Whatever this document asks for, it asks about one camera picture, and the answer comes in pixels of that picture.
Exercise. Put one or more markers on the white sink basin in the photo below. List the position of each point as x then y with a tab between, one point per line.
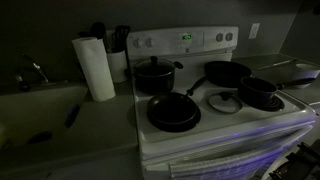
33	110

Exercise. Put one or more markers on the metal faucet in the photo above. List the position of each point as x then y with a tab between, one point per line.
35	66

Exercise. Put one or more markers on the white bowl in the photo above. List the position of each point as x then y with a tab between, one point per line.
308	68

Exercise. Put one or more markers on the white electric stove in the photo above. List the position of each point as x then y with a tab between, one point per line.
216	130

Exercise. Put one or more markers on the small glass lid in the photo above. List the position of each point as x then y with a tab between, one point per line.
225	103

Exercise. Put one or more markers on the black slotted spatula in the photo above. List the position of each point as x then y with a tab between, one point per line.
121	35

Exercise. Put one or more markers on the white wall outlet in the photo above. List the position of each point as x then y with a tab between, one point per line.
254	31

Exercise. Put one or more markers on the white utensil holder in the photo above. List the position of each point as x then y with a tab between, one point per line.
117	66

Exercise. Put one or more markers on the black equipment frame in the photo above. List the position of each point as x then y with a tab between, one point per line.
300	163

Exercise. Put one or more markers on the small black saucepan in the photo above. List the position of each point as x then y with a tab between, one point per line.
256	91

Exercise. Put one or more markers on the glass lid with black knob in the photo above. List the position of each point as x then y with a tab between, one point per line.
154	66

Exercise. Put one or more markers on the black cooking spoon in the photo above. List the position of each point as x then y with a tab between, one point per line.
98	29

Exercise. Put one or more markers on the white paper towel roll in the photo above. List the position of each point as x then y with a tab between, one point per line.
95	70

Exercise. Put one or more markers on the grey stove knob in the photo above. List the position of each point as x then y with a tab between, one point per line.
219	37
150	42
138	42
229	36

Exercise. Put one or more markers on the large black pot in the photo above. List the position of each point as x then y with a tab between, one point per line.
155	83

